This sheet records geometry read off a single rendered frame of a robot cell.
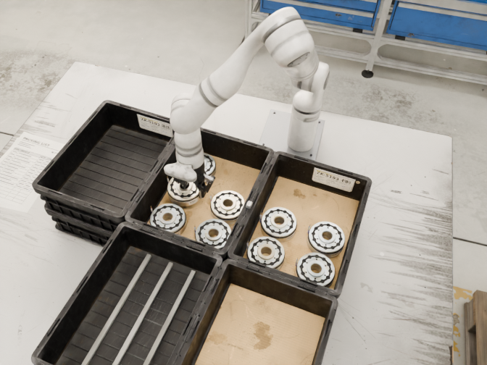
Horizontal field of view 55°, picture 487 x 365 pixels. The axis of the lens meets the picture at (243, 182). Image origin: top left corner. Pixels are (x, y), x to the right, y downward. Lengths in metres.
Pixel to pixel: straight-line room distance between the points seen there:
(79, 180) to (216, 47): 2.07
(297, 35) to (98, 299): 0.82
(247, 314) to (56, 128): 1.07
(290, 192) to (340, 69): 1.94
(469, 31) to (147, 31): 2.13
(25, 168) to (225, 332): 0.97
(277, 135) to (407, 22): 1.63
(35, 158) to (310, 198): 0.99
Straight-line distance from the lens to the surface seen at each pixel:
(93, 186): 1.51
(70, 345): 1.28
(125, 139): 1.62
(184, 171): 1.23
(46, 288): 1.51
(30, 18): 3.98
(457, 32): 3.14
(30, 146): 1.89
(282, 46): 0.98
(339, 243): 1.33
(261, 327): 1.23
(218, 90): 1.07
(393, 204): 1.66
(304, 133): 1.53
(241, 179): 1.47
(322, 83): 1.39
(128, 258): 1.34
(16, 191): 1.76
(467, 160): 2.95
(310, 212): 1.41
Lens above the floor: 1.97
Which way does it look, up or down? 52 degrees down
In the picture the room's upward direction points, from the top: 2 degrees clockwise
